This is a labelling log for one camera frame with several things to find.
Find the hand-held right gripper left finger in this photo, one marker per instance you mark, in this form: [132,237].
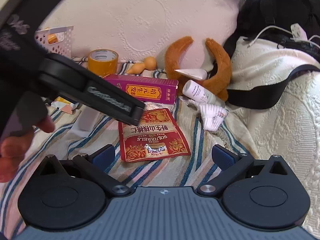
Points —
[103,156]

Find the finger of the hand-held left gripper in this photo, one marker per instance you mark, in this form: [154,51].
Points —
[117,105]

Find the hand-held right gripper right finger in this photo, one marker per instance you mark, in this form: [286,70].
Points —
[223,157]

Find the white rectangular box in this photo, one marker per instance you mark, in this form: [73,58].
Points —
[86,118]

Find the purple rectangular box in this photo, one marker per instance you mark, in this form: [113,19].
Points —
[150,90]

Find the white perforated plastic basket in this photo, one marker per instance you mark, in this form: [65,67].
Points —
[63,42]

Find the red snack packet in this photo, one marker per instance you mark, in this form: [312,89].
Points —
[155,135]

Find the person's left hand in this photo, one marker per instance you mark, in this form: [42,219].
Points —
[15,147]

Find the striped blanket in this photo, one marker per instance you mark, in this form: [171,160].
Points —
[62,142]

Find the brown packing tape roll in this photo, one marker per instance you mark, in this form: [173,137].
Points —
[102,63]

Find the small yellow gourd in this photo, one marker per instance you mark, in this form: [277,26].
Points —
[142,66]

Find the small orange white packet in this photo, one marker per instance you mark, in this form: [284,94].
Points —
[63,103]

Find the cream textured blanket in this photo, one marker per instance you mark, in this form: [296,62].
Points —
[277,130]

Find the small white bottle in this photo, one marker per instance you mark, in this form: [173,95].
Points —
[197,92]

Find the brown plush headband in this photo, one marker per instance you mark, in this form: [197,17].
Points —
[222,67]

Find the large white pillow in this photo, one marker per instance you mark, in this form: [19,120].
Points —
[150,17]

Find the black backpack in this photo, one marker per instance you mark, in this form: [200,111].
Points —
[272,7]

